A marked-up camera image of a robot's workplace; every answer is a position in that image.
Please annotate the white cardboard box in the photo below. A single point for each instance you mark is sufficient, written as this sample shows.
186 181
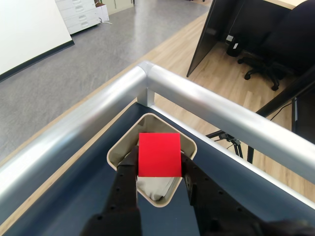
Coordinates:
102 13

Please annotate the white drawer cabinet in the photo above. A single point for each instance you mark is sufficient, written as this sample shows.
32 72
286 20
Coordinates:
78 17

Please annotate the red cube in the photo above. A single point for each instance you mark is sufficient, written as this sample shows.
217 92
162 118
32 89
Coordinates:
160 155

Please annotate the black waste bin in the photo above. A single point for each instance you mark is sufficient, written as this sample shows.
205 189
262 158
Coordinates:
233 48

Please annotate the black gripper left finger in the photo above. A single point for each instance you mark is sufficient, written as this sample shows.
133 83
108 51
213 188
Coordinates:
123 186

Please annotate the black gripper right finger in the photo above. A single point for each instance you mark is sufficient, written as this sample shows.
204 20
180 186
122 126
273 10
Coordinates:
216 209

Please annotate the beige metal cabinet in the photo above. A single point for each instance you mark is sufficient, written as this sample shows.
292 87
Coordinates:
120 5

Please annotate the black metal stand legs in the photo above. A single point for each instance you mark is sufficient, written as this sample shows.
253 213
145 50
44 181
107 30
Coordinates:
250 155

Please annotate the black desk with wooden top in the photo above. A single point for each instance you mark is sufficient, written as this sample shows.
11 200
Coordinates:
209 37

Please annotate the aluminium tube table frame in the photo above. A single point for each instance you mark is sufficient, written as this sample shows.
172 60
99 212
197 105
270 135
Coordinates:
197 96

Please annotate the beige rounded box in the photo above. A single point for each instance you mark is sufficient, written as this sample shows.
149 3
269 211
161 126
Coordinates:
152 123

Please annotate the black office chair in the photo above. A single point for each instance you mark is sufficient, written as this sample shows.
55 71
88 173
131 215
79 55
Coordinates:
283 37

